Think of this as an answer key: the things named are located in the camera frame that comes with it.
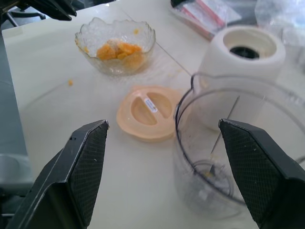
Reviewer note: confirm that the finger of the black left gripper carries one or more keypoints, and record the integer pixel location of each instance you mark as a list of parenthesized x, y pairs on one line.
[(57, 14), (65, 7)]

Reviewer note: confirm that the black office chair base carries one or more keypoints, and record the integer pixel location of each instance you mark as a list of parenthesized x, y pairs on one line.
[(14, 17)]

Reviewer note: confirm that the clear blender jar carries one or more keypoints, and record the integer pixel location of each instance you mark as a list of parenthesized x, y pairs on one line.
[(190, 119)]

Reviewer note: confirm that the clear crumpled plastic bag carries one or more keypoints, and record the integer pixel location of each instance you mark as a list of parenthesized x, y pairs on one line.
[(281, 14)]

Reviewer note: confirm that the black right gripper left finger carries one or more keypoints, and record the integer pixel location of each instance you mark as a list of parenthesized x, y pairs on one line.
[(59, 190)]

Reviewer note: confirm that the cream blender lid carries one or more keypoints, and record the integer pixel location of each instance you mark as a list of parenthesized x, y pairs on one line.
[(133, 128)]

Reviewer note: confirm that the white blender base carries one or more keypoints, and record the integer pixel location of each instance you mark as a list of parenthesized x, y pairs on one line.
[(214, 55)]

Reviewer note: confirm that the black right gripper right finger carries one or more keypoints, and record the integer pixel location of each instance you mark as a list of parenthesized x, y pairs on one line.
[(262, 179)]

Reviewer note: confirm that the black crumpled bag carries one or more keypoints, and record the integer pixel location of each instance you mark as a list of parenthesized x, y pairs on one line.
[(176, 2)]

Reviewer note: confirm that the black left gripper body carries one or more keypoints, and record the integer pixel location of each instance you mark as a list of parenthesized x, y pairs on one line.
[(35, 3)]

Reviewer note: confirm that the small orange food crumb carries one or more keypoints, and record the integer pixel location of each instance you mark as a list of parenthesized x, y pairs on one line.
[(70, 82)]

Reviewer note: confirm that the red white packets bag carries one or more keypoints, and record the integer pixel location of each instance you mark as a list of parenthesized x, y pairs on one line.
[(205, 16)]

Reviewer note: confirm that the clear textured glass bowl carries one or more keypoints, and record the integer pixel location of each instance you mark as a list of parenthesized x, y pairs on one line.
[(90, 47)]

